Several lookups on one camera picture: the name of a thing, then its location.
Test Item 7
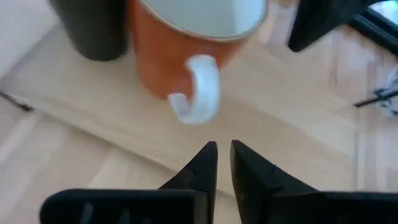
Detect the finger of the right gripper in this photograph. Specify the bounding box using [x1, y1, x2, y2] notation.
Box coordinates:
[294, 0, 371, 52]
[287, 0, 335, 52]

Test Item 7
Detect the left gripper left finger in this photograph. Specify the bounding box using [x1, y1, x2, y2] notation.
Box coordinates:
[39, 141, 219, 224]

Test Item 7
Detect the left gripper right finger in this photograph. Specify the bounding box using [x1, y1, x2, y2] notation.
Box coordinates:
[230, 139, 398, 224]

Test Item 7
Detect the brown mug with white handle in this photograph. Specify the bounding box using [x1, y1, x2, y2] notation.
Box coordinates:
[129, 0, 270, 126]

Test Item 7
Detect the black cup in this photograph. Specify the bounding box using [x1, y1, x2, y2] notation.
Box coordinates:
[49, 0, 132, 62]

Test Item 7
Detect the wooden shelf with black frame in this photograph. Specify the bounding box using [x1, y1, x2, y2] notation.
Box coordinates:
[0, 0, 398, 197]

